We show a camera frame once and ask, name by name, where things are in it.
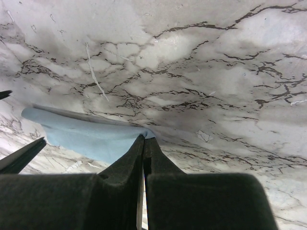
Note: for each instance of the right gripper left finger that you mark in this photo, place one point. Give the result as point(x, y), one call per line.
point(109, 200)

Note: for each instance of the light blue cleaning cloth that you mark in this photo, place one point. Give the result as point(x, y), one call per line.
point(97, 141)

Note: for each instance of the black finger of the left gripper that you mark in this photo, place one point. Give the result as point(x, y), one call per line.
point(5, 94)
point(17, 161)

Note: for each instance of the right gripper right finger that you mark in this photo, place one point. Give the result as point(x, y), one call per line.
point(212, 201)

